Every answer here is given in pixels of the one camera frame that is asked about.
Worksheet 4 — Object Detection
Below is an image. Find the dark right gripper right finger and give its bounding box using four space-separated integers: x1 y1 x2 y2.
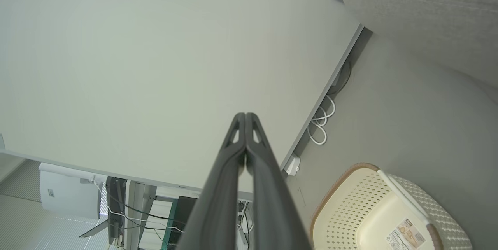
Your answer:
246 112 312 250

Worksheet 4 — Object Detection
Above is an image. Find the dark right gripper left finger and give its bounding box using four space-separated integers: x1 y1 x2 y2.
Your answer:
177 112 247 250

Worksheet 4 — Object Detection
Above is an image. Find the cream perforated laundry basket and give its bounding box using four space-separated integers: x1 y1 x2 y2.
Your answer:
309 163 473 250

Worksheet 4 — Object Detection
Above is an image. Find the printed basket label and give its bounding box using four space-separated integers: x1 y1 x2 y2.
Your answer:
386 218 427 250

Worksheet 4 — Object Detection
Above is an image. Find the white power strip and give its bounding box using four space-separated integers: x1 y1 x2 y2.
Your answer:
283 154 301 177

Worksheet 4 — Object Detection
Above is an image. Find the black box under desk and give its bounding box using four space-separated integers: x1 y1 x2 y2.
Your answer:
167 196 197 243

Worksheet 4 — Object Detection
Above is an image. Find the grey desk leg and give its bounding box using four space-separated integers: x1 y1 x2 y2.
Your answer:
124 182 157 250

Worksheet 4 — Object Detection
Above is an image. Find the white air purifier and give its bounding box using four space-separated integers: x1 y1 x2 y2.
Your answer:
39 163 102 220

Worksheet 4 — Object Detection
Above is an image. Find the grey fabric sofa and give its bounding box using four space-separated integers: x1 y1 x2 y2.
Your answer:
339 0 498 91

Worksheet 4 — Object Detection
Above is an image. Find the coiled white cable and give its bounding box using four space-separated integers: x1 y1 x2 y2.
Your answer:
307 94 336 145

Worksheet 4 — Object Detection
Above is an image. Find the thin dark cable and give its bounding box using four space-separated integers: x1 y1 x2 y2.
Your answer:
327 61 352 96

